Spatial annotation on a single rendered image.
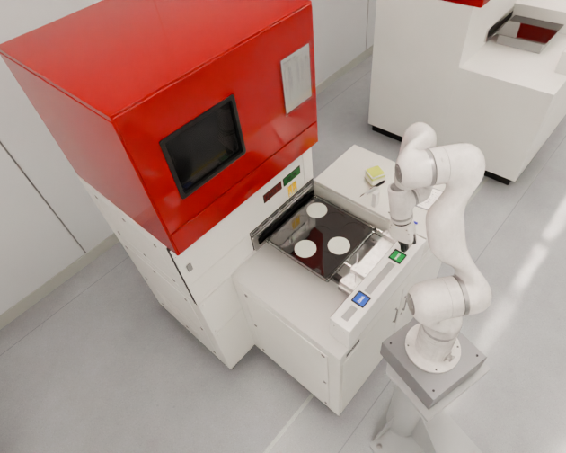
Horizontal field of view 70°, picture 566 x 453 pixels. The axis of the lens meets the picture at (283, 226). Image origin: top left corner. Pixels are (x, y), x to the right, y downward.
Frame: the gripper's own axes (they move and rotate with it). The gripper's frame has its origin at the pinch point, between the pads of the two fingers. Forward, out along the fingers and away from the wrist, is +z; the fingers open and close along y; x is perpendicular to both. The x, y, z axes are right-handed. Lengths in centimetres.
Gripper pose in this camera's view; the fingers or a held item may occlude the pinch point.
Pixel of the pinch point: (404, 246)
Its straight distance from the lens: 176.4
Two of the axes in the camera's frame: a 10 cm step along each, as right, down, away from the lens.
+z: 2.5, 7.3, 6.4
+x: 6.7, -6.1, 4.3
